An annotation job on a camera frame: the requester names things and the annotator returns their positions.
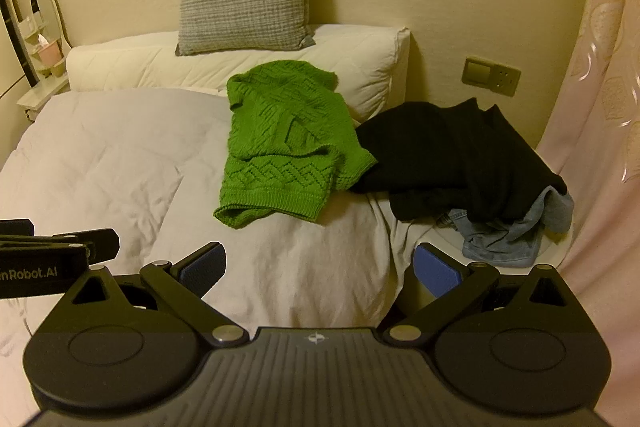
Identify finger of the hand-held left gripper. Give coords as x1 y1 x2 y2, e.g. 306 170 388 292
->
0 228 121 262
0 219 35 237

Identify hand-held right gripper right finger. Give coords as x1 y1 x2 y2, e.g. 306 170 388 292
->
382 243 581 350

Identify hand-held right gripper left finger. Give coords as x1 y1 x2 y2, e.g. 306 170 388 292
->
60 242 247 349

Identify green knit sweater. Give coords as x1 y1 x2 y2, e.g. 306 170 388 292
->
213 61 378 229

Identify blue denim jeans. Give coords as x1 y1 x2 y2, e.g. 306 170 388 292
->
435 186 575 269

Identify white bed duvet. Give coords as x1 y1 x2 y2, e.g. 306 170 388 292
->
0 87 471 413

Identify white side table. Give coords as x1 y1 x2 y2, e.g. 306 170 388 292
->
440 222 571 270

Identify black garment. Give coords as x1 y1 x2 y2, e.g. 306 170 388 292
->
352 97 568 224

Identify white vanity shelf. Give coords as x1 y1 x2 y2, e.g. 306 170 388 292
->
17 14 71 122

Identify white pillow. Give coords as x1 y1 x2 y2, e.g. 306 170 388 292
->
66 24 412 125

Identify oval mirror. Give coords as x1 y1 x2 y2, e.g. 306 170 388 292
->
27 0 71 58

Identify pink curtain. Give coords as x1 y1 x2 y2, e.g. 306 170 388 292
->
532 0 640 408

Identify wall switch panel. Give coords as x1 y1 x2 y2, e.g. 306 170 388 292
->
461 56 522 98

